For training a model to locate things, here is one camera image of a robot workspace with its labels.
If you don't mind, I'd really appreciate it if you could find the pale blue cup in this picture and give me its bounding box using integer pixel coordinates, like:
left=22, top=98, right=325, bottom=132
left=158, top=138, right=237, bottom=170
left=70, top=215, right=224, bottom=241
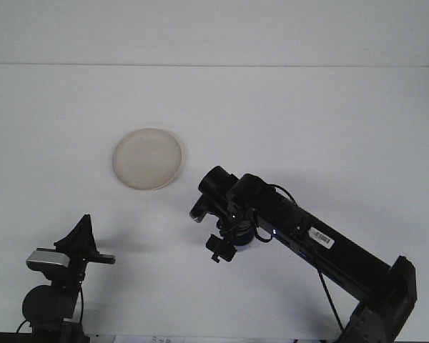
left=232, top=228, right=255, bottom=247

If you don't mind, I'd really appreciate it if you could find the pale round plate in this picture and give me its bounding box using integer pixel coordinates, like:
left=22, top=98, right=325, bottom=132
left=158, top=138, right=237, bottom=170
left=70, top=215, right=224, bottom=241
left=112, top=126, right=184, bottom=192

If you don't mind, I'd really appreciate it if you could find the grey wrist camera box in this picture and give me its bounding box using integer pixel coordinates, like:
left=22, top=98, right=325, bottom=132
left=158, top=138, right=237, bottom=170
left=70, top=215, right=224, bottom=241
left=25, top=248, right=71, bottom=271
left=188, top=197, right=211, bottom=224

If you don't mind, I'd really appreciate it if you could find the white paper sheet with writing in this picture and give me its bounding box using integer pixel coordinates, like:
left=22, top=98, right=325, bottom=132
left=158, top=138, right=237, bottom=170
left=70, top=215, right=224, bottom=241
left=112, top=334, right=189, bottom=343

